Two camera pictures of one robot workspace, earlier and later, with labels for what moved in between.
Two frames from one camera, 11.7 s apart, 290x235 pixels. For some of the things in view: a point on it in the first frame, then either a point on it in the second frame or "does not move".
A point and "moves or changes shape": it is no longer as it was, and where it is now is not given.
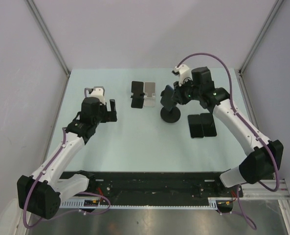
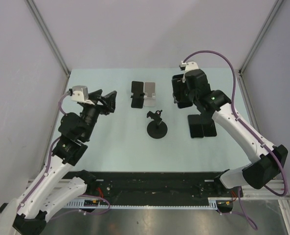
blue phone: [166, 100] moves or changes shape
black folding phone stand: [137, 97] does not move
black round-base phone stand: [171, 116] → [156, 129]
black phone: [209, 125] does not move
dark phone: [195, 127] does not move
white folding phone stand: [149, 91] does not move
